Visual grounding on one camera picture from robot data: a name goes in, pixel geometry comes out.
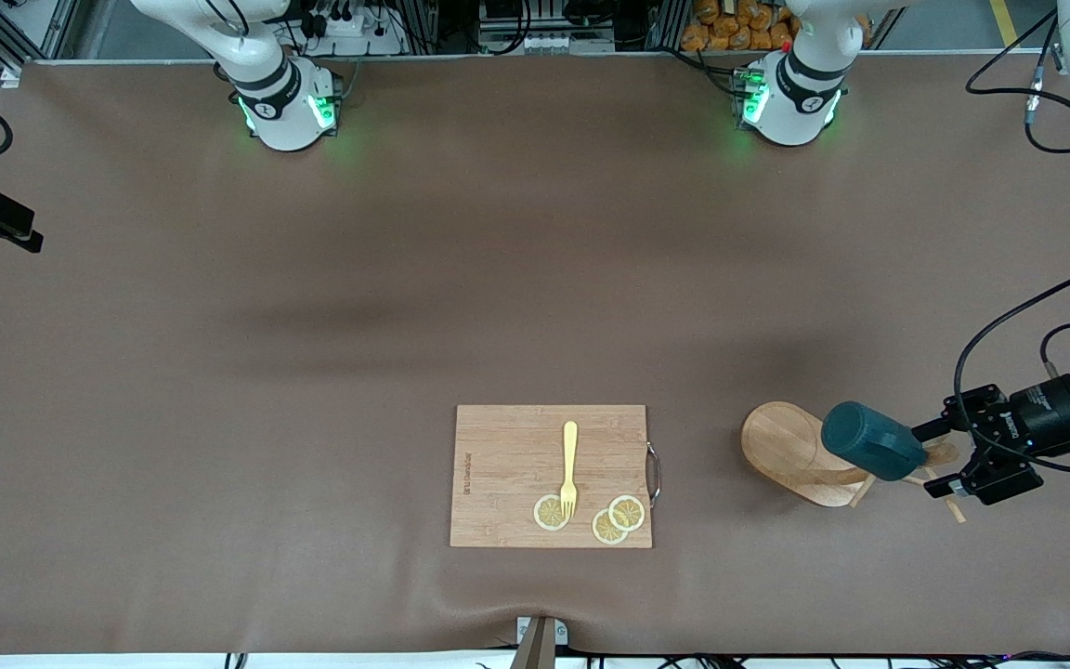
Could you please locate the teal cup yellow inside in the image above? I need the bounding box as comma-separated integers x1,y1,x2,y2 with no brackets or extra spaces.
821,400,928,482

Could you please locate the wooden cup rack with pegs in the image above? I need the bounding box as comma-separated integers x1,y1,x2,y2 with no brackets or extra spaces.
741,400,968,523

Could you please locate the lemon slice overlapping its neighbour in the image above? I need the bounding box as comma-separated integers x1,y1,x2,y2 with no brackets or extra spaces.
607,494,646,532

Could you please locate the lemon slice partly covered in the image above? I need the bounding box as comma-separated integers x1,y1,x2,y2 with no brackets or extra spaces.
591,508,630,546

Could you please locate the yellow plastic fork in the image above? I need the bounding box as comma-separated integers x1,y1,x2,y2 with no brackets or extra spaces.
559,421,581,519

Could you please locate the white power strip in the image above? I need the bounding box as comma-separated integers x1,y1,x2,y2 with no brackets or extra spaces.
298,9,406,57

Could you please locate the lemon slice under fork tines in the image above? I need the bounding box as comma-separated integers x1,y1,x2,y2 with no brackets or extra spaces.
533,493,573,532

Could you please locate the brown table mat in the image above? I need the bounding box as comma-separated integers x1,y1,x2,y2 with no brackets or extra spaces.
0,54,1070,656

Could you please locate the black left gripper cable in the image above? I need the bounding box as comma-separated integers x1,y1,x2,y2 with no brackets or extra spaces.
953,265,1070,447

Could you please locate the black cable with silver connector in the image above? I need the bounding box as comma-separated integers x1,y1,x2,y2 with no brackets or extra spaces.
965,9,1070,154

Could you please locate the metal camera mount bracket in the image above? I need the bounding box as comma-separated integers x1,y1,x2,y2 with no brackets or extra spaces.
509,615,569,669

